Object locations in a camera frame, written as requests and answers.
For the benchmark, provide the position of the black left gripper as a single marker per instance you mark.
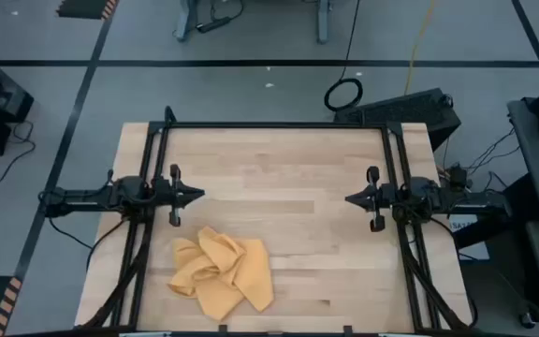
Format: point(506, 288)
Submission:
point(164, 192)

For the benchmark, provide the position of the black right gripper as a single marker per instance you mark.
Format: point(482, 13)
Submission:
point(382, 199)

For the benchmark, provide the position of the yellow waffle weave towel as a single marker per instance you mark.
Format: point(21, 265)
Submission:
point(232, 276)

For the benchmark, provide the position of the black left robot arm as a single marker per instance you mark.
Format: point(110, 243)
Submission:
point(87, 196)

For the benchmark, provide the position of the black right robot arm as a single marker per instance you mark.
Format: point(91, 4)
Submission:
point(466, 199)

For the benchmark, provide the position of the black computer tower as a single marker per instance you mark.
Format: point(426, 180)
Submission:
point(405, 112)

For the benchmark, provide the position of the white printed paper label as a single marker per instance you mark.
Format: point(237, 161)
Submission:
point(473, 248)

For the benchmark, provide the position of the black desk underframe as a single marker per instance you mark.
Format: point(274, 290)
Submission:
point(522, 210)

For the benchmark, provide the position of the grey desk leg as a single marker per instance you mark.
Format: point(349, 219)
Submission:
point(323, 23)
point(185, 23)

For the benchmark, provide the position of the black power strip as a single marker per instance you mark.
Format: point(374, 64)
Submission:
point(213, 24)

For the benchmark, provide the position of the black caster wheel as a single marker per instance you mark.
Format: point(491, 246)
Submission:
point(527, 320)

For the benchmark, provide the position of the black metal table frame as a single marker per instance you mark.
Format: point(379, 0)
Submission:
point(274, 125)

